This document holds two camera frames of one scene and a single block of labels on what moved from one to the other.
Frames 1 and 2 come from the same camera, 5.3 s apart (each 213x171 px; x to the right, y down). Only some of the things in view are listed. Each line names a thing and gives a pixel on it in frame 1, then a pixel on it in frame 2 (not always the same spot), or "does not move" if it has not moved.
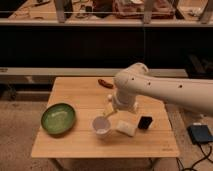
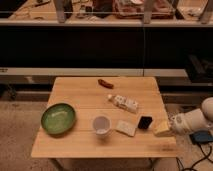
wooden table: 78,121 does not move
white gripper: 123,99 to 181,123
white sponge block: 127,127 does not move
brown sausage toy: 105,83 does not move
